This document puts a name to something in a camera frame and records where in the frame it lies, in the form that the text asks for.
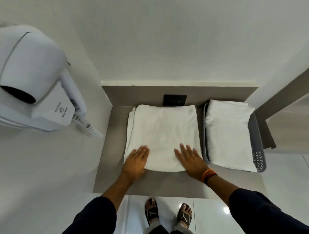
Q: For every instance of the person's right hand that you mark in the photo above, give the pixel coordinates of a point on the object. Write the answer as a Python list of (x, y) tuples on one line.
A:
[(195, 166)]

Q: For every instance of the person's left hand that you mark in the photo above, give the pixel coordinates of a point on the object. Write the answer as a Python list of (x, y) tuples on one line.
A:
[(134, 166)]

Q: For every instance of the person's left little finger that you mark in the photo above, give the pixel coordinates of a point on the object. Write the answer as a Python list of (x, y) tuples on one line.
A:
[(130, 155)]

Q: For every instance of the person's right thumb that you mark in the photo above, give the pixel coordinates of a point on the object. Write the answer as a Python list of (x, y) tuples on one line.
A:
[(179, 156)]

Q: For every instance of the person's left middle finger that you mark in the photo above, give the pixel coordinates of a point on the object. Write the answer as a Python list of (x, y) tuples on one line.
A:
[(142, 151)]

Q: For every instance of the person's right middle finger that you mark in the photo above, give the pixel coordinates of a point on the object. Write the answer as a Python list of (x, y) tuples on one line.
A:
[(190, 151)]

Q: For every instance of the person's right little finger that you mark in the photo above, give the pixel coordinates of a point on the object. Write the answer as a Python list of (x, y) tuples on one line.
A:
[(200, 158)]

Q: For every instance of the large white towel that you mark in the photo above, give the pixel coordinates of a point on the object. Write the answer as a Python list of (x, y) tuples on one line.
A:
[(161, 132)]

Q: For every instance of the person's right forearm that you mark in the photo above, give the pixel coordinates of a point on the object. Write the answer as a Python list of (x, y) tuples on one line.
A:
[(239, 195)]

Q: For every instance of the person's left forearm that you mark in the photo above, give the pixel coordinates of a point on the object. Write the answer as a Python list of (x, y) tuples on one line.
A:
[(113, 192)]

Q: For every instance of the small white folded towel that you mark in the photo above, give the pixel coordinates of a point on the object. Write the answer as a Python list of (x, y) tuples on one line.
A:
[(229, 135)]

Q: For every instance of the grey plastic basket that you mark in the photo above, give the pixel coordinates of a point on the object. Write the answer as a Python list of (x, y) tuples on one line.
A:
[(257, 149)]

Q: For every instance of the person's right black sandal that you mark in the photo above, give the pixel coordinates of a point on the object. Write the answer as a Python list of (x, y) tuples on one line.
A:
[(184, 215)]

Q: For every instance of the person's black sandal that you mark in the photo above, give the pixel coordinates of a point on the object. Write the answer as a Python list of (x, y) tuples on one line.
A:
[(184, 215), (151, 212)]

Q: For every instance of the person's left black sandal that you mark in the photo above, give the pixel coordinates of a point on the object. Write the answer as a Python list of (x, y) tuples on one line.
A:
[(151, 212)]

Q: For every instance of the white hair dryer holder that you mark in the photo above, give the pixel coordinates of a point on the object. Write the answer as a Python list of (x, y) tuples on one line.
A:
[(55, 111)]

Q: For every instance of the black wall socket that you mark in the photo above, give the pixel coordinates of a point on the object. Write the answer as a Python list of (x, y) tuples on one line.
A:
[(174, 100)]

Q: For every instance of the brown wooden door frame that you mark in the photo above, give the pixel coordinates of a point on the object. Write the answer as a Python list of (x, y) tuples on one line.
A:
[(272, 113)]

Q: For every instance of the white wall hair dryer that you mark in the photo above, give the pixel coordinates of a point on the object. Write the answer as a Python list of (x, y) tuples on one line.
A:
[(29, 65)]

